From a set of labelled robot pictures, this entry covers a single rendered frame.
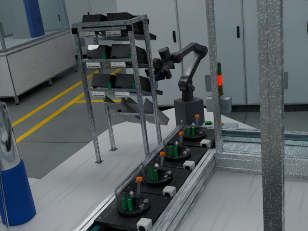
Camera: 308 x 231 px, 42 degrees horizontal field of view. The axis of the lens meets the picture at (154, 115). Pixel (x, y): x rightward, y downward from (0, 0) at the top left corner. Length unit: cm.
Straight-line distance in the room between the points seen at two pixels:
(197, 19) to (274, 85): 430
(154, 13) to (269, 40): 444
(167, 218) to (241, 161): 62
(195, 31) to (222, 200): 354
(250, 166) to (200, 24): 330
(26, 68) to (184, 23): 333
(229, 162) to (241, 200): 28
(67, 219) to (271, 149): 119
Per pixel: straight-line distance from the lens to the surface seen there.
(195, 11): 516
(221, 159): 211
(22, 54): 742
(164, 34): 530
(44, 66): 794
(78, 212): 196
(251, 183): 203
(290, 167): 205
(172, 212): 166
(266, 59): 89
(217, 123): 204
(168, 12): 524
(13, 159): 188
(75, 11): 1024
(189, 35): 522
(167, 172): 189
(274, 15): 87
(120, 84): 219
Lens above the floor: 187
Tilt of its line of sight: 20 degrees down
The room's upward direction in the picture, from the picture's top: 7 degrees counter-clockwise
